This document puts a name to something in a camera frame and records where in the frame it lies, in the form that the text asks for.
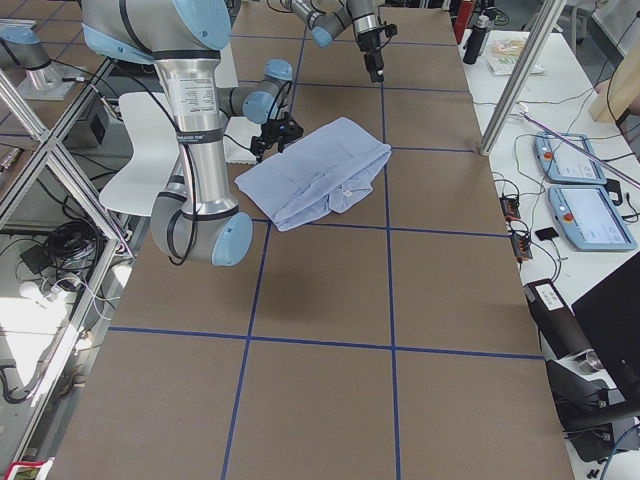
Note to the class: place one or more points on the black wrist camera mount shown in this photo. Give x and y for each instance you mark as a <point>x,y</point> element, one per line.
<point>389,29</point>
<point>286,132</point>

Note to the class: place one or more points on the lower blue teach pendant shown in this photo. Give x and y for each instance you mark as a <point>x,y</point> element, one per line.
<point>588,218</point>

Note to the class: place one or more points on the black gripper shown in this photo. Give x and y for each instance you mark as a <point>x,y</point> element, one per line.
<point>270,132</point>
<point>369,41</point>

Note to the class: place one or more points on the black water bottle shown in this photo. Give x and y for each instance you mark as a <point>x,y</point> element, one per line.
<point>475,40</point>

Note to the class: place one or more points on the blue teach pendant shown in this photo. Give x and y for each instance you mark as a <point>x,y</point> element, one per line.
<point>588,218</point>
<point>562,164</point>

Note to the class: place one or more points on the upper blue teach pendant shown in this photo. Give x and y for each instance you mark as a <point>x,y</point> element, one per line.
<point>562,164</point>

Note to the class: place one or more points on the white plastic chair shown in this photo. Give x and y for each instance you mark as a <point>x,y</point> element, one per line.
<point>134,188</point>

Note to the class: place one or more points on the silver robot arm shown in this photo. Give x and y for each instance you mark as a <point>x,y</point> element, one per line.
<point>195,217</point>
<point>326,26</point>

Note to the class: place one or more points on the blue striped button shirt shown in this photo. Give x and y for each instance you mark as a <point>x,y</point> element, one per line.
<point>329,170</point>

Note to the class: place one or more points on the aluminium frame post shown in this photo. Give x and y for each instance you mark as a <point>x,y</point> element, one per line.
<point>542,27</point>

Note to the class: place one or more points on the black cylinder with label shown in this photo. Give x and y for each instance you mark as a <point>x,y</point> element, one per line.
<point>554,319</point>

